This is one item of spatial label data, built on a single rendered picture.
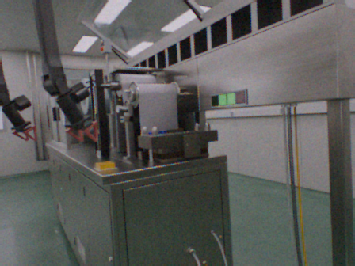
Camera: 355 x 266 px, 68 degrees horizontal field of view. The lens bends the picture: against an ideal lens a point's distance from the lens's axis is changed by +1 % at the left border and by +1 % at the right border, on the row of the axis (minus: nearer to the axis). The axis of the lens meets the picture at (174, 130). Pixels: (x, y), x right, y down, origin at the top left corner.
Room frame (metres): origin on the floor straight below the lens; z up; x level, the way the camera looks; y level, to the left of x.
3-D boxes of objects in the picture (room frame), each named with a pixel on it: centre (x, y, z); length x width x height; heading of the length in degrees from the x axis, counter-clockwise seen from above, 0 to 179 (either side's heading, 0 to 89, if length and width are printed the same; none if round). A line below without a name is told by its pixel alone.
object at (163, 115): (1.46, 0.08, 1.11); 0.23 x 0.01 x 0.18; 121
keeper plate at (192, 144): (1.30, -0.08, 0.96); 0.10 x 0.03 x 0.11; 121
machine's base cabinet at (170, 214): (2.28, 0.65, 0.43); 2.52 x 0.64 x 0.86; 31
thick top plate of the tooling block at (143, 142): (1.38, -0.02, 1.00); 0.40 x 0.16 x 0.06; 121
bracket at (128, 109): (1.46, 0.26, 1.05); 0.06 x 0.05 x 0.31; 121
